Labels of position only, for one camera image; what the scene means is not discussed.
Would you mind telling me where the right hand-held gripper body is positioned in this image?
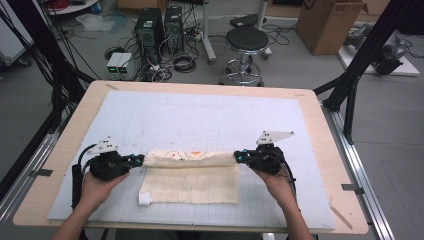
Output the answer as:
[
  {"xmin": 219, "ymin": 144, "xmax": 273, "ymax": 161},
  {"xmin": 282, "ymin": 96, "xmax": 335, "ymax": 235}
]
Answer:
[{"xmin": 248, "ymin": 130, "xmax": 296, "ymax": 176}]

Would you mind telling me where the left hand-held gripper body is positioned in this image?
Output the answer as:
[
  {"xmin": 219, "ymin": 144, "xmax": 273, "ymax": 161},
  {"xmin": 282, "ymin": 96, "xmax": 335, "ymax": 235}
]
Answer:
[{"xmin": 86, "ymin": 135, "xmax": 134, "ymax": 182}]

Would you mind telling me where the cream cloth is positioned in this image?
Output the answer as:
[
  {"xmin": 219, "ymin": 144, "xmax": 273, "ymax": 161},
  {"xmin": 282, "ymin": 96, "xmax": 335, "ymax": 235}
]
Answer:
[{"xmin": 138, "ymin": 149, "xmax": 240, "ymax": 206}]

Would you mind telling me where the person's left hand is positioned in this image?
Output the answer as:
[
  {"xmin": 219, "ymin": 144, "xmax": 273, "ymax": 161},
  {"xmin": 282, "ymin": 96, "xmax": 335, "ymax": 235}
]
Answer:
[{"xmin": 79, "ymin": 171, "xmax": 131, "ymax": 215}]

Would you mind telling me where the person's right hand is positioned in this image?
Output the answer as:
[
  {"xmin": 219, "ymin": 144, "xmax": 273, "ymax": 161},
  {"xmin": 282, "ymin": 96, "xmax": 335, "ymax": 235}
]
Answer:
[{"xmin": 251, "ymin": 166, "xmax": 298, "ymax": 210}]

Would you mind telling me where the white foam mat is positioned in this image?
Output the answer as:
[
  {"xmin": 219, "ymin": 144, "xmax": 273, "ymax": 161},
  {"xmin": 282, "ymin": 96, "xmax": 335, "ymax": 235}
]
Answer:
[{"xmin": 46, "ymin": 90, "xmax": 337, "ymax": 232}]

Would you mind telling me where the grey tape strip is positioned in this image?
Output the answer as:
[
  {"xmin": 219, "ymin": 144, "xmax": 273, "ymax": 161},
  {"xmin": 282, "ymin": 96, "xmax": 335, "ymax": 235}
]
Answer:
[
  {"xmin": 341, "ymin": 183, "xmax": 365, "ymax": 195},
  {"xmin": 29, "ymin": 168, "xmax": 54, "ymax": 178}
]

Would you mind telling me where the thin wooden stick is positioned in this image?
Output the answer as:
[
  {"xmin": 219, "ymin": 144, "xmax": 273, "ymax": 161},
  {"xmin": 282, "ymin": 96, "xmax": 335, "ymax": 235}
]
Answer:
[{"xmin": 329, "ymin": 203, "xmax": 354, "ymax": 230}]

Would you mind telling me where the white power supply box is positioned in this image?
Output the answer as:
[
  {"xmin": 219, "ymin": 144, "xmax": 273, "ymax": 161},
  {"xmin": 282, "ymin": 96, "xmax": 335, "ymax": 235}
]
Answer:
[
  {"xmin": 117, "ymin": 52, "xmax": 134, "ymax": 76},
  {"xmin": 106, "ymin": 52, "xmax": 124, "ymax": 76}
]

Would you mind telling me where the black round stool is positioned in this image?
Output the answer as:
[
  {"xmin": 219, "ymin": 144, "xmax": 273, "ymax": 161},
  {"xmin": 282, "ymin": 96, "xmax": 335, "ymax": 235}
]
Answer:
[{"xmin": 218, "ymin": 25, "xmax": 270, "ymax": 88}]

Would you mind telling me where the large black computer tower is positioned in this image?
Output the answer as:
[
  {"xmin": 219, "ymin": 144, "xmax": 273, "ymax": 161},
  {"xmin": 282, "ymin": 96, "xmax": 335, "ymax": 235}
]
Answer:
[{"xmin": 134, "ymin": 7, "xmax": 166, "ymax": 81}]

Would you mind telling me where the white desk leg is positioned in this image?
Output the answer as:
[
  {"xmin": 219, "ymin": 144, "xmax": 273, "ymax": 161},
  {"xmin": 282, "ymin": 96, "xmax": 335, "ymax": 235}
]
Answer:
[
  {"xmin": 256, "ymin": 0, "xmax": 273, "ymax": 61},
  {"xmin": 199, "ymin": 0, "xmax": 218, "ymax": 65}
]

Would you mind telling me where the slim black computer tower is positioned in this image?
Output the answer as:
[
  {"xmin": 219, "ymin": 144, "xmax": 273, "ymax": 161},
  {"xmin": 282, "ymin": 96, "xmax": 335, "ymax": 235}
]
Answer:
[{"xmin": 164, "ymin": 5, "xmax": 185, "ymax": 54}]

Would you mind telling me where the flat black case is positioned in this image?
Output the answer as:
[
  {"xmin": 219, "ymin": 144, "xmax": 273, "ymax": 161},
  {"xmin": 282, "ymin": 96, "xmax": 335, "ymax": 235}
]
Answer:
[{"xmin": 229, "ymin": 13, "xmax": 268, "ymax": 28}]

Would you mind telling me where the clear plastic bag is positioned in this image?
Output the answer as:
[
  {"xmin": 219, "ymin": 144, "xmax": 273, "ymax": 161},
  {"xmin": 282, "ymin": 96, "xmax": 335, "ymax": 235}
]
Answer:
[{"xmin": 75, "ymin": 13, "xmax": 108, "ymax": 33}]

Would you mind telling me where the brown cardboard box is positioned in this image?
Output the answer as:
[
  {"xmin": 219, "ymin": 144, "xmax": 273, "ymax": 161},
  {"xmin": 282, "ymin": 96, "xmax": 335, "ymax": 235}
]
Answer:
[{"xmin": 295, "ymin": 0, "xmax": 368, "ymax": 56}]

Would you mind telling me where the grey and black machine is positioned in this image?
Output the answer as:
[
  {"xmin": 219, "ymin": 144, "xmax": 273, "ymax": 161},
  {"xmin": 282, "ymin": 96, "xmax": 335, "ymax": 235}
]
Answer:
[{"xmin": 344, "ymin": 23, "xmax": 414, "ymax": 76}]

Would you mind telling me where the white cart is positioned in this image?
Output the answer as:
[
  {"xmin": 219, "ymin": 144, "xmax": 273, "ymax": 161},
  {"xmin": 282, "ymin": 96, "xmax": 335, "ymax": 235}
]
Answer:
[{"xmin": 0, "ymin": 14, "xmax": 34, "ymax": 68}]

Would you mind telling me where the white round table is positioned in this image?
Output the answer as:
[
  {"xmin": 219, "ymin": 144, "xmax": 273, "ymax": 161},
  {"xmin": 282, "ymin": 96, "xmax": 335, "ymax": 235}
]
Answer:
[{"xmin": 46, "ymin": 0, "xmax": 101, "ymax": 16}]

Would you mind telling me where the white base board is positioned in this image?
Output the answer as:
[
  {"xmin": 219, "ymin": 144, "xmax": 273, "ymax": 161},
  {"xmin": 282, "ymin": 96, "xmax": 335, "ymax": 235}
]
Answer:
[{"xmin": 338, "ymin": 44, "xmax": 421, "ymax": 78}]

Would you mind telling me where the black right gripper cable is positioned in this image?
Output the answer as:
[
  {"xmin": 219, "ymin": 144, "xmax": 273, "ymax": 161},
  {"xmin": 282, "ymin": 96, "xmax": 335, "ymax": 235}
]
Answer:
[{"xmin": 279, "ymin": 159, "xmax": 300, "ymax": 202}]

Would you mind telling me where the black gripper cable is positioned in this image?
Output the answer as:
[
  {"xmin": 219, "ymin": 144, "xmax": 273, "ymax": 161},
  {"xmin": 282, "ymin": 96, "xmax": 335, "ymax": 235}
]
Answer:
[
  {"xmin": 71, "ymin": 143, "xmax": 98, "ymax": 210},
  {"xmin": 279, "ymin": 159, "xmax": 300, "ymax": 202}
]

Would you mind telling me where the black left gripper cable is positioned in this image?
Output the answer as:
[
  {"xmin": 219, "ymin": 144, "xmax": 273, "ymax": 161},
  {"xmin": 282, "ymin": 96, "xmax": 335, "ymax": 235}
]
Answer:
[{"xmin": 71, "ymin": 143, "xmax": 98, "ymax": 210}]

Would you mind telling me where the aluminium rail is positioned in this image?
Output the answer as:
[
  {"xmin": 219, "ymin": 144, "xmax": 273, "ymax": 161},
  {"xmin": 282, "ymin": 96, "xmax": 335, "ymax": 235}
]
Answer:
[
  {"xmin": 0, "ymin": 131, "xmax": 61, "ymax": 228},
  {"xmin": 321, "ymin": 101, "xmax": 396, "ymax": 240}
]

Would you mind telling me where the white cable bundle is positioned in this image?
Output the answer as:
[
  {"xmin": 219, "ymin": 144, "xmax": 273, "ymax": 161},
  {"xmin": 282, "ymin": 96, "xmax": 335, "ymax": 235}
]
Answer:
[{"xmin": 149, "ymin": 63, "xmax": 174, "ymax": 83}]

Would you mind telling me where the coiled black cable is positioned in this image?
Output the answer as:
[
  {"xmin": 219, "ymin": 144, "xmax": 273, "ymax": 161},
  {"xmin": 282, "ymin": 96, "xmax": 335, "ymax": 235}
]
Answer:
[
  {"xmin": 104, "ymin": 46, "xmax": 126, "ymax": 61},
  {"xmin": 173, "ymin": 51, "xmax": 198, "ymax": 74}
]

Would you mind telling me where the black metal frame stand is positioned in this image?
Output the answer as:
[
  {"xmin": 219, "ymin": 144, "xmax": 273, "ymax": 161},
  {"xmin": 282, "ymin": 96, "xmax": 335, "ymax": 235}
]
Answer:
[
  {"xmin": 0, "ymin": 0, "xmax": 96, "ymax": 134},
  {"xmin": 313, "ymin": 0, "xmax": 424, "ymax": 145}
]

